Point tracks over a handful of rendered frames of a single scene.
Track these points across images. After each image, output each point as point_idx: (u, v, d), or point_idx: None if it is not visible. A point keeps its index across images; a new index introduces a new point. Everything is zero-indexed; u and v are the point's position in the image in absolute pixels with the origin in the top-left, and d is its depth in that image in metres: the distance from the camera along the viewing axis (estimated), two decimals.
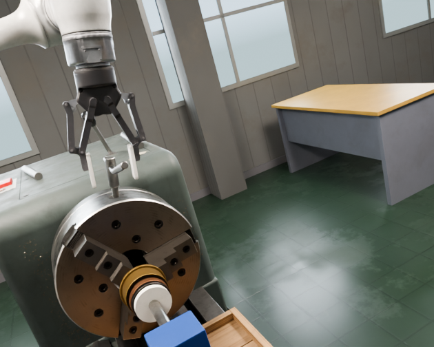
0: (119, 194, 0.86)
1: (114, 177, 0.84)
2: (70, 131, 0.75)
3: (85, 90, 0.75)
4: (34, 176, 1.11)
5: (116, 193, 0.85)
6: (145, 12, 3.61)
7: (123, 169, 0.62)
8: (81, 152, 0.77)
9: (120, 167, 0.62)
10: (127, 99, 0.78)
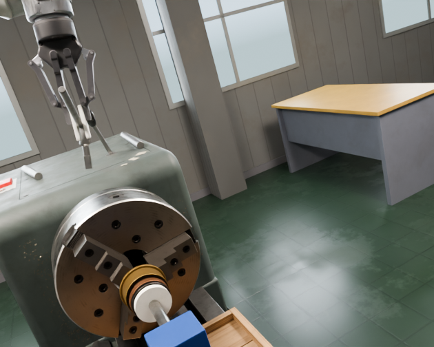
0: (89, 153, 0.86)
1: (83, 135, 0.85)
2: (45, 87, 0.79)
3: (45, 43, 0.77)
4: (34, 176, 1.11)
5: (86, 151, 0.86)
6: (145, 12, 3.61)
7: (62, 95, 0.63)
8: (64, 105, 0.80)
9: (59, 93, 0.63)
10: (86, 54, 0.79)
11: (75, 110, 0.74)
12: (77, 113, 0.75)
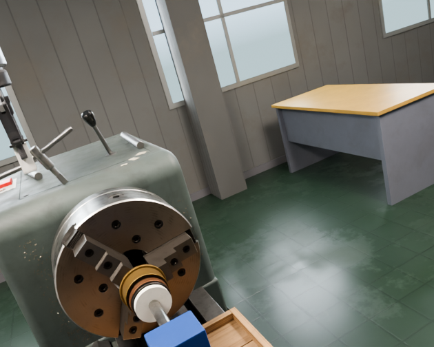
0: (56, 173, 0.97)
1: (40, 164, 0.96)
2: None
3: None
4: (34, 176, 1.11)
5: (53, 173, 0.97)
6: (145, 12, 3.61)
7: None
8: None
9: None
10: None
11: None
12: None
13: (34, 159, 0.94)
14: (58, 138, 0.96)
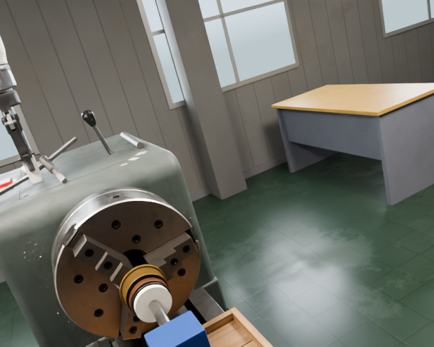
0: (56, 173, 1.00)
1: (46, 169, 1.03)
2: None
3: None
4: None
5: (54, 175, 1.01)
6: (145, 12, 3.61)
7: None
8: None
9: None
10: (6, 125, 0.94)
11: (2, 188, 1.02)
12: (6, 186, 1.02)
13: (41, 164, 1.03)
14: (63, 146, 1.05)
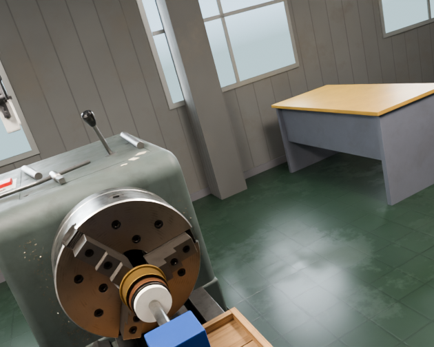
0: (58, 176, 1.01)
1: (52, 177, 1.04)
2: None
3: None
4: (34, 176, 1.11)
5: (56, 179, 1.01)
6: (145, 12, 3.61)
7: None
8: None
9: None
10: None
11: (5, 192, 1.03)
12: (9, 190, 1.03)
13: (49, 175, 1.05)
14: (74, 164, 1.09)
